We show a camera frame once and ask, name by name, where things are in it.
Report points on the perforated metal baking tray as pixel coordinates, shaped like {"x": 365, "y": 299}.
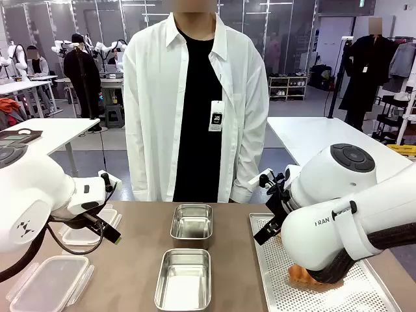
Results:
{"x": 282, "y": 276}

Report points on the grey hanging garment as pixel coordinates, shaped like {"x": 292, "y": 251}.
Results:
{"x": 401, "y": 63}

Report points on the person in black coat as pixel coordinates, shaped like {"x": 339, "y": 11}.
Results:
{"x": 365, "y": 74}

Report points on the clear plastic clip lid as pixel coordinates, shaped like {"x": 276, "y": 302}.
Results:
{"x": 94, "y": 232}
{"x": 48, "y": 284}

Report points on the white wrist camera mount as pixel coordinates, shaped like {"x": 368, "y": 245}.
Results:
{"x": 258, "y": 178}
{"x": 112, "y": 180}

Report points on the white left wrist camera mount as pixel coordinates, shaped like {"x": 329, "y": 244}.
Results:
{"x": 112, "y": 180}

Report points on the white hanging name badge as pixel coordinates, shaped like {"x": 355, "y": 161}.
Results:
{"x": 216, "y": 115}

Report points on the seated person in grey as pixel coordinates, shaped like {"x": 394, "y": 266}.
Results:
{"x": 37, "y": 68}

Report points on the white background robot pair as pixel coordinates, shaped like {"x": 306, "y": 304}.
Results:
{"x": 107, "y": 47}

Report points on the white side table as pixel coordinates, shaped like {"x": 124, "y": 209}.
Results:
{"x": 65, "y": 133}

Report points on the black camera stand pole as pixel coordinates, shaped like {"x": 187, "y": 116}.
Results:
{"x": 338, "y": 74}

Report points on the grey step stool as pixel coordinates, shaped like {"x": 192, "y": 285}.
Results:
{"x": 114, "y": 116}

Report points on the white shoe rack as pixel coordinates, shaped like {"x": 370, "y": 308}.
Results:
{"x": 287, "y": 87}

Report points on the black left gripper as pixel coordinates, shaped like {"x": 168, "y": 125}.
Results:
{"x": 76, "y": 220}

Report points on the stainless steel rectangular container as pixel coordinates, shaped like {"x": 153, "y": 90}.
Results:
{"x": 183, "y": 279}
{"x": 191, "y": 221}

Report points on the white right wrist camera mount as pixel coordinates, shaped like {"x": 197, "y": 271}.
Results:
{"x": 258, "y": 178}

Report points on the person in white shirt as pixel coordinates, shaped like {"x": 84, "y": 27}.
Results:
{"x": 156, "y": 113}

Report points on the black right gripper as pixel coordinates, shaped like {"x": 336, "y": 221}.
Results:
{"x": 279, "y": 200}

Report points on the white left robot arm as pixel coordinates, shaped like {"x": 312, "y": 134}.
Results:
{"x": 29, "y": 191}

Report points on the orange cloth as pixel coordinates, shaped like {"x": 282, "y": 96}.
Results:
{"x": 11, "y": 107}

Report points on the white long table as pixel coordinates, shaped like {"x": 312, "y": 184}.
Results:
{"x": 302, "y": 136}

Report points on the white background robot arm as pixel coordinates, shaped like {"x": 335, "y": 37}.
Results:
{"x": 18, "y": 58}

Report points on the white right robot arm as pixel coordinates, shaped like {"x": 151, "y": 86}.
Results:
{"x": 341, "y": 208}

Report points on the white background desk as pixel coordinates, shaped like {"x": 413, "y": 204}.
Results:
{"x": 22, "y": 86}

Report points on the yellow crate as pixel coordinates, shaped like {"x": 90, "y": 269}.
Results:
{"x": 403, "y": 150}

